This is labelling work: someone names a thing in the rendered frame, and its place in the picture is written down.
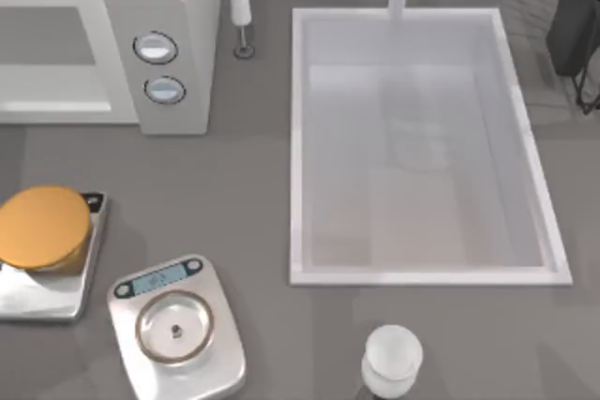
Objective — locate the microwave knob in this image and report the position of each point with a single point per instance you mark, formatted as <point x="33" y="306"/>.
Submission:
<point x="155" y="48"/>
<point x="164" y="90"/>

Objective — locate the white cup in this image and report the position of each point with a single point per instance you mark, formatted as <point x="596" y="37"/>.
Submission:
<point x="392" y="361"/>

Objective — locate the pale microwave oven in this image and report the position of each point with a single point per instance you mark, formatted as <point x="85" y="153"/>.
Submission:
<point x="154" y="11"/>

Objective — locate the glass pot lid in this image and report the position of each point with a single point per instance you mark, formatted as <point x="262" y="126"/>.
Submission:
<point x="174" y="326"/>

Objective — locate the silver kitchen scale with display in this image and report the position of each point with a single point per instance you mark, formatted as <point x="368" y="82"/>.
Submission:
<point x="225" y="325"/>

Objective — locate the yellow round lid jar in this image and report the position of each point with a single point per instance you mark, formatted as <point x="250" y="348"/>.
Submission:
<point x="40" y="226"/>

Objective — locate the white sink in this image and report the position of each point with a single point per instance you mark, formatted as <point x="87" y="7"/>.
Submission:
<point x="417" y="156"/>

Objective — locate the white milk frother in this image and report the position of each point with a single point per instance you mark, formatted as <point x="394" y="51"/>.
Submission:
<point x="240" y="6"/>

